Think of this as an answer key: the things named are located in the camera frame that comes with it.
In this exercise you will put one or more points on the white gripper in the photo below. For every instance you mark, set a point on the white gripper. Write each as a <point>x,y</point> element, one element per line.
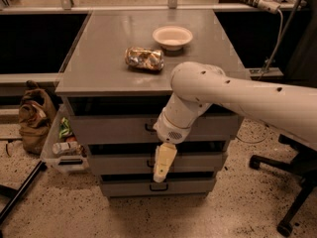
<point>168,131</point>

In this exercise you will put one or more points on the grey top drawer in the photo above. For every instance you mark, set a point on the grey top drawer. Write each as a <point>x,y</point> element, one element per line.
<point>125,129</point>

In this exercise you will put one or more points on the grey drawer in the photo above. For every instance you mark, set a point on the grey drawer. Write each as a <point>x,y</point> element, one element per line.
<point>144,163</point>
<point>125,129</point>
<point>145,187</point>

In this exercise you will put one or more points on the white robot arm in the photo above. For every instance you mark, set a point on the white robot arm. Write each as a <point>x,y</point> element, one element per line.
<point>289,109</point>

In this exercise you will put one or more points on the grey bottom drawer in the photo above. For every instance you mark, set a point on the grey bottom drawer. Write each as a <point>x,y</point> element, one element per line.
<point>145,187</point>

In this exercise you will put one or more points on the grey middle drawer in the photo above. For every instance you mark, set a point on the grey middle drawer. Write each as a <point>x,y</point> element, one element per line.
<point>144,163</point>

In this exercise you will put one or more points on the grey drawer cabinet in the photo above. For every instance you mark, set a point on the grey drawer cabinet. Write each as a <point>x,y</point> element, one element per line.
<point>98,82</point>

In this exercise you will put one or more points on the white can in bin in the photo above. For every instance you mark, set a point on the white can in bin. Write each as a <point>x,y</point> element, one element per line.
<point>65,148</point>

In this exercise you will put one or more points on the crushed shiny snack bag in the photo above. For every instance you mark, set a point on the crushed shiny snack bag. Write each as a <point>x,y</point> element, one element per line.
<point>144,58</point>

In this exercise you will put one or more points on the clear plastic storage bin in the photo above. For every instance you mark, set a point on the clear plastic storage bin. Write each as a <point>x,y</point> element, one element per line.
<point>66,164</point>

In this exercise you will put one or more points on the green snack packet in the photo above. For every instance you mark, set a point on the green snack packet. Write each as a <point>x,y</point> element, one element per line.
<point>64,128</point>

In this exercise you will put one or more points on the white paper bowl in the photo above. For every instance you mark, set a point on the white paper bowl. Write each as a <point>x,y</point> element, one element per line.
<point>172,38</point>

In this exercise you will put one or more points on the black floor stand leg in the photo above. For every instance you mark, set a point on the black floor stand leg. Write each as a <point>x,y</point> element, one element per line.
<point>15,194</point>

